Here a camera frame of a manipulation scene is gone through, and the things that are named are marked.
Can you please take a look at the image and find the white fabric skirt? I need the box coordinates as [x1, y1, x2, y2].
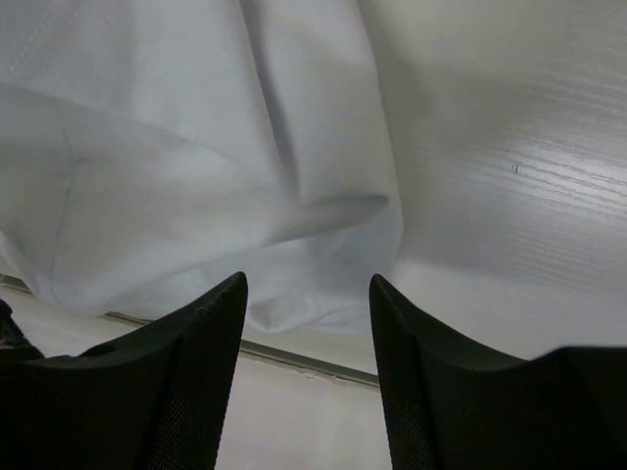
[1, 1, 403, 333]

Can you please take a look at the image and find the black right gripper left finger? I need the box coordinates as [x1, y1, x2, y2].
[1, 272, 248, 469]

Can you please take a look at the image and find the aluminium table edge rail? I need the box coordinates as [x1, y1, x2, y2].
[1, 274, 379, 388]

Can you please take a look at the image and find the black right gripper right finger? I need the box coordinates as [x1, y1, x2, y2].
[369, 275, 626, 469]

